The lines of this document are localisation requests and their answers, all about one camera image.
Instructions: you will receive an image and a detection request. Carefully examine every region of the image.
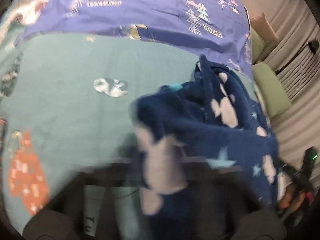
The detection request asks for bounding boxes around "navy fleece star garment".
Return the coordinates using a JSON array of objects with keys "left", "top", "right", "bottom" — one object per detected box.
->
[{"left": 133, "top": 55, "right": 278, "bottom": 239}]

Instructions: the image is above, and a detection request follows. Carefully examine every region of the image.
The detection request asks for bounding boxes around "right hand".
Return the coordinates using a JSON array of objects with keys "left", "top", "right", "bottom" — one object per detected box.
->
[{"left": 278, "top": 184, "right": 305, "bottom": 211}]

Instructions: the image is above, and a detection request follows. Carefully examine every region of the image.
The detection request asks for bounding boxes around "green pillow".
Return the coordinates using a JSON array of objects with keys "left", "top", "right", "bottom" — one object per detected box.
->
[
  {"left": 253, "top": 62, "right": 291, "bottom": 118},
  {"left": 251, "top": 28, "right": 265, "bottom": 63}
]

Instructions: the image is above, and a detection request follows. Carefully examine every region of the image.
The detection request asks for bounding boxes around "teal printed bed sheet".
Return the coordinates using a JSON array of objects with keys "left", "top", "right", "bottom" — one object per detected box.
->
[{"left": 0, "top": 0, "right": 271, "bottom": 235}]

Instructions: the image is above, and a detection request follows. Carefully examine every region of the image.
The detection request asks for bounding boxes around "beige pleated curtain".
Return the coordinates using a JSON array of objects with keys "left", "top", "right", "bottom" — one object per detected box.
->
[{"left": 264, "top": 0, "right": 319, "bottom": 166}]

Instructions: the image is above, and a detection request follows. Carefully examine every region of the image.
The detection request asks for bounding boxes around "black floor lamp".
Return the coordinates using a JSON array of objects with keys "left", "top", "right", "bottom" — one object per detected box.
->
[{"left": 274, "top": 39, "right": 319, "bottom": 75}]

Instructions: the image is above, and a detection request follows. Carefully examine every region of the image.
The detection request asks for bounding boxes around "peach pink pillow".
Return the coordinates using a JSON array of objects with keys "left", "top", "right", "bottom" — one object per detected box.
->
[{"left": 250, "top": 13, "right": 278, "bottom": 43}]

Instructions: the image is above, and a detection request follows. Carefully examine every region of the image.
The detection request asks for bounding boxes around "purple printed duvet cover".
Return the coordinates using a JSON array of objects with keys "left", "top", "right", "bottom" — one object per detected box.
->
[{"left": 22, "top": 0, "right": 253, "bottom": 77}]

